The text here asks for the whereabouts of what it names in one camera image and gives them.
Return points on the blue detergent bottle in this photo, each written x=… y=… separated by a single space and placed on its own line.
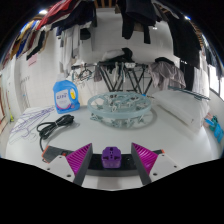
x=65 y=96

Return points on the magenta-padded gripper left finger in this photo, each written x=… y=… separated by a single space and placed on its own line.
x=60 y=165

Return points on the teal clothes hanger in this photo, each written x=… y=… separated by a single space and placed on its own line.
x=186 y=91

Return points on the white pillow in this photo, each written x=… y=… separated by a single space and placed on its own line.
x=180 y=108

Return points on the black folding drying rack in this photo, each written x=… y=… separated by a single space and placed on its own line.
x=110 y=80

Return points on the round pale-blue peg hanger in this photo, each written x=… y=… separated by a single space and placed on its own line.
x=120 y=112

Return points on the grey garment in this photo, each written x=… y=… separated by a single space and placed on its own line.
x=165 y=75

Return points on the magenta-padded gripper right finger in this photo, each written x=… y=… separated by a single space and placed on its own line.
x=163 y=165

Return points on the row of hanging clothes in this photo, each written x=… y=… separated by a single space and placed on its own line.
x=133 y=13

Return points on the purple charger block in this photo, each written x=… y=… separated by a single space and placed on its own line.
x=109 y=157

